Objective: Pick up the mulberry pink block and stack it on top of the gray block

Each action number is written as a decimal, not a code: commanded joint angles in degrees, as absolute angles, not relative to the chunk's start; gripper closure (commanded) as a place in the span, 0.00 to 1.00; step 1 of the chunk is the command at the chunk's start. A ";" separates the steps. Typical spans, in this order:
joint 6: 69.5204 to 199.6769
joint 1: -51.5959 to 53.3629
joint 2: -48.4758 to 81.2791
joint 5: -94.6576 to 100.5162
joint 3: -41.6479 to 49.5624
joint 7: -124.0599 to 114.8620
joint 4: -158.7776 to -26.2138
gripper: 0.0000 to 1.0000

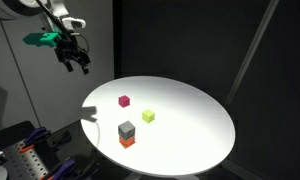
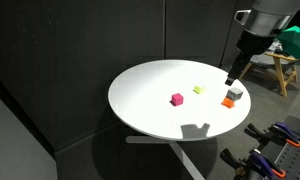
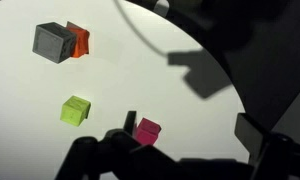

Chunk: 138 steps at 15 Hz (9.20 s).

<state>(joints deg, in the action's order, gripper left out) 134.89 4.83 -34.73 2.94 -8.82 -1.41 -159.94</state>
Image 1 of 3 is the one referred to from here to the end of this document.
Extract gray block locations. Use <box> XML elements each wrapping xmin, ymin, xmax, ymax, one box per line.
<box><xmin>117</xmin><ymin>120</ymin><xmax>137</xmax><ymax>140</ymax></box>

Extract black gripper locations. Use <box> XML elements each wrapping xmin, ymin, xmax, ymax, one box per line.
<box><xmin>53</xmin><ymin>33</ymin><xmax>92</xmax><ymax>76</ymax></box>

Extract lime green block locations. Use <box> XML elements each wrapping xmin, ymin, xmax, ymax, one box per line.
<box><xmin>141</xmin><ymin>108</ymin><xmax>156</xmax><ymax>124</ymax></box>

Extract orange block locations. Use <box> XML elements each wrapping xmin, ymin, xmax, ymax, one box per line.
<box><xmin>119</xmin><ymin>135</ymin><xmax>137</xmax><ymax>150</ymax></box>

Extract gray metal corner strip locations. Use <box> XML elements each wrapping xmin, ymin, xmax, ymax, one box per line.
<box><xmin>223</xmin><ymin>0</ymin><xmax>281</xmax><ymax>108</ymax></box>

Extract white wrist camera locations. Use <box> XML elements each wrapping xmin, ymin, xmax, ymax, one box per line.
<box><xmin>61</xmin><ymin>17</ymin><xmax>87</xmax><ymax>30</ymax></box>

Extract perforated metal plate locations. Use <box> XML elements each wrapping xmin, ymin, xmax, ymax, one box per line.
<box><xmin>1</xmin><ymin>143</ymin><xmax>58</xmax><ymax>180</ymax></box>

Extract purple clamp orange tip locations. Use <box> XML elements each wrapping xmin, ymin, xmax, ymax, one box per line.
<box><xmin>19</xmin><ymin>126</ymin><xmax>53</xmax><ymax>154</ymax></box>
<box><xmin>39</xmin><ymin>158</ymin><xmax>78</xmax><ymax>180</ymax></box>

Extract teal green camera mount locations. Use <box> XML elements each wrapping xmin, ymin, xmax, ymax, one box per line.
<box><xmin>22</xmin><ymin>32</ymin><xmax>63</xmax><ymax>48</ymax></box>

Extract round white table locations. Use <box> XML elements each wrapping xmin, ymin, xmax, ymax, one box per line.
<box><xmin>80</xmin><ymin>75</ymin><xmax>237</xmax><ymax>177</ymax></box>

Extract mulberry pink block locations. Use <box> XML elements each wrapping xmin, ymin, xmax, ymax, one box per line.
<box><xmin>118</xmin><ymin>94</ymin><xmax>131</xmax><ymax>108</ymax></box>

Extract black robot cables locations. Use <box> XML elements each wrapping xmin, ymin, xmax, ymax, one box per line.
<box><xmin>35</xmin><ymin>0</ymin><xmax>90</xmax><ymax>54</ymax></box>

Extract black clamp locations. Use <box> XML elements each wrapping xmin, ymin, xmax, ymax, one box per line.
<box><xmin>46</xmin><ymin>130</ymin><xmax>73</xmax><ymax>150</ymax></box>

